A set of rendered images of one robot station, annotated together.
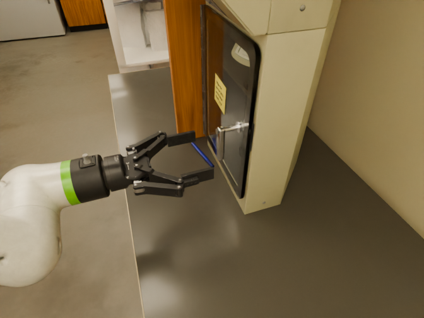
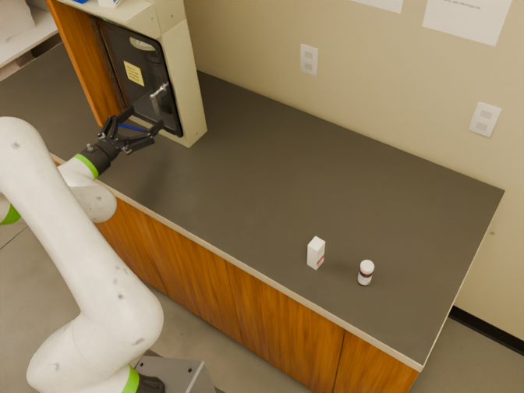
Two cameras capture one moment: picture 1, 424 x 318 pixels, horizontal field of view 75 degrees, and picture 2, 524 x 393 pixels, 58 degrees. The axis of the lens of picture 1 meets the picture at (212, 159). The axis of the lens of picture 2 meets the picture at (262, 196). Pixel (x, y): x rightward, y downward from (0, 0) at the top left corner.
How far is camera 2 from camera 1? 105 cm
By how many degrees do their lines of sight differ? 24
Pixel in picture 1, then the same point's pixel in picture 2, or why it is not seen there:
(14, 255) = (104, 196)
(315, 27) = (181, 20)
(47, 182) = (79, 168)
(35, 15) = not seen: outside the picture
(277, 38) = (167, 34)
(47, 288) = (23, 360)
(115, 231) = (51, 276)
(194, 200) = (150, 157)
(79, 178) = (94, 159)
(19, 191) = (71, 178)
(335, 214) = (243, 119)
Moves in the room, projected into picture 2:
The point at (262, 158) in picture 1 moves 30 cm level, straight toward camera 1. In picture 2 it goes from (184, 101) to (212, 157)
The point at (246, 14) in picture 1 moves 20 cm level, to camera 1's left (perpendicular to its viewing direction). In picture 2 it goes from (150, 31) to (85, 58)
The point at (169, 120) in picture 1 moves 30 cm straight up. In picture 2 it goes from (78, 115) to (48, 51)
